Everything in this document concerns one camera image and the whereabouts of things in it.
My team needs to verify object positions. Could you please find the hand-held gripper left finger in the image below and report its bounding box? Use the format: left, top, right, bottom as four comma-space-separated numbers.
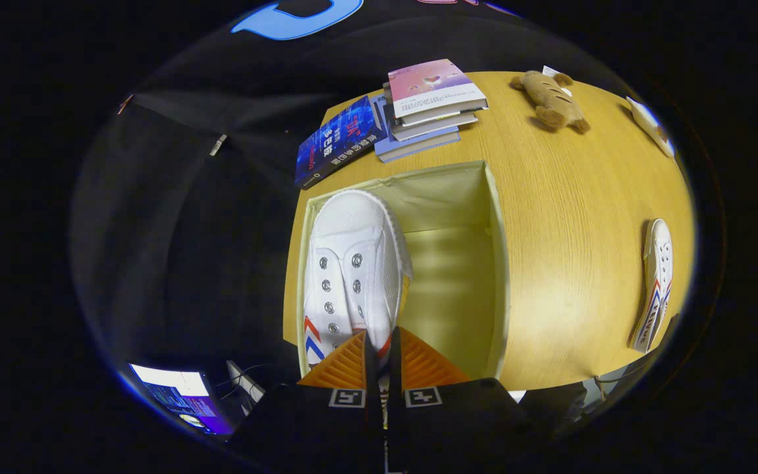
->
228, 331, 385, 472

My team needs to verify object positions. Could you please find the green fabric storage box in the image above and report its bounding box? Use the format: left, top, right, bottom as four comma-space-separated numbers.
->
296, 160, 510, 384

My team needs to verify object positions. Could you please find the white book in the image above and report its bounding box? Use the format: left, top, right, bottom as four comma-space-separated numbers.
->
390, 107, 480, 142

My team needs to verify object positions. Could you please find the white canvas shoe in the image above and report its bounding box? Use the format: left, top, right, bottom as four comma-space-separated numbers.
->
630, 219, 674, 355
303, 190, 414, 384

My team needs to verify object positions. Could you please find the brown plush toy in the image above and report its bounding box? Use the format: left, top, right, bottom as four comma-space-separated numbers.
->
510, 70, 592, 135

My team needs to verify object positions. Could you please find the computer monitor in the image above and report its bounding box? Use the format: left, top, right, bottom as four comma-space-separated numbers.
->
128, 362, 236, 437

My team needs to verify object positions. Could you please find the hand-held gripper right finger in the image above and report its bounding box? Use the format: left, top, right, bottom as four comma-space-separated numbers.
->
389, 327, 551, 472

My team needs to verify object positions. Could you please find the light blue book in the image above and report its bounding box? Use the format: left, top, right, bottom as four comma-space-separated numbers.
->
373, 93, 462, 164

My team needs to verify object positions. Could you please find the white snack packet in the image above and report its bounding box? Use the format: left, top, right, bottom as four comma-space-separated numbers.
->
626, 97, 676, 158

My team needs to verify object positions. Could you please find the black backdrop cloth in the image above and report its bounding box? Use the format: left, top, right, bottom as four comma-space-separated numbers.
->
70, 0, 617, 409

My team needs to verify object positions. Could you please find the dark blue book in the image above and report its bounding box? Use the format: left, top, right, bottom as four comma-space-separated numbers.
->
294, 95, 387, 191

